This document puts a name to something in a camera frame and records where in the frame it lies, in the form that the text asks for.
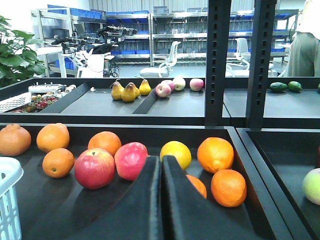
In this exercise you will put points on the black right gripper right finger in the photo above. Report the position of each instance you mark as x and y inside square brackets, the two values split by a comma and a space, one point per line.
[187, 215]

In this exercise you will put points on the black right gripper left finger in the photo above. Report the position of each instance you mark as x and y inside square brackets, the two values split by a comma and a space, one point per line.
[137, 215]

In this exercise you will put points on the light blue plastic basket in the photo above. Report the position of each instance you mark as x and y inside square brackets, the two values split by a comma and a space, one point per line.
[11, 172]

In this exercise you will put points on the orange behind pink apples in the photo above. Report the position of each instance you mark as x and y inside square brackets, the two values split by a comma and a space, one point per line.
[105, 140]

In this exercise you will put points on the small orange left of apples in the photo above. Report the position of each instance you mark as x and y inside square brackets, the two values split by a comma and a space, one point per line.
[58, 163]

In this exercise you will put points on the small orange front left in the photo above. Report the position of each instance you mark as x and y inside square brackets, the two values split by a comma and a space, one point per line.
[198, 184]

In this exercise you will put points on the small orange front right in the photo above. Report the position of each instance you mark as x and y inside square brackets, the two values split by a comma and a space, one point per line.
[229, 188]

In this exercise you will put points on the pink red apple right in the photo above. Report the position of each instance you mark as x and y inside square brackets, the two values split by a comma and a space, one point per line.
[130, 160]

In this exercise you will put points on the pink red apple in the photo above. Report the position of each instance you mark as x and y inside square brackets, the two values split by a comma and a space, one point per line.
[94, 168]
[130, 160]

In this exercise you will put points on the pink red apple left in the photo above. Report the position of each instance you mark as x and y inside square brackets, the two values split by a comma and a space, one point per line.
[94, 168]

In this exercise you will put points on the yellow orange citrus fruit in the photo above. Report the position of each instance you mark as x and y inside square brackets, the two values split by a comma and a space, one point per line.
[179, 150]

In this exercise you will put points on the black wooden fruit stand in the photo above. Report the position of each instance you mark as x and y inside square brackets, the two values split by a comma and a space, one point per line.
[273, 157]

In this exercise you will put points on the large orange back row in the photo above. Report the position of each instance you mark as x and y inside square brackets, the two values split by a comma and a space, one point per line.
[53, 136]

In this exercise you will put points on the yellow brown pear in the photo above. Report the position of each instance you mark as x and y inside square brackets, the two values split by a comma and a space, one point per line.
[128, 94]

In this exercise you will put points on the peach right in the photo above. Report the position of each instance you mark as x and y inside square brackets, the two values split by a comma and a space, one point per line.
[311, 186]

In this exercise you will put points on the bumpy top orange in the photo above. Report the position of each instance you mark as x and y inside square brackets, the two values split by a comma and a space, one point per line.
[14, 140]

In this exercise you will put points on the white office chair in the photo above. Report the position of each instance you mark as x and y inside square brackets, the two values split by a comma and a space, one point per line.
[164, 69]

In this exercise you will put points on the white game controller device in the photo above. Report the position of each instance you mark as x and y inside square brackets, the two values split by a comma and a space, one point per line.
[46, 88]

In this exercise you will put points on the person in white coat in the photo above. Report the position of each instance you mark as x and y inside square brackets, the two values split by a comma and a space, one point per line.
[304, 58]

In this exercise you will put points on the green potted plant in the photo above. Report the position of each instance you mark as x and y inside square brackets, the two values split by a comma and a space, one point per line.
[18, 61]

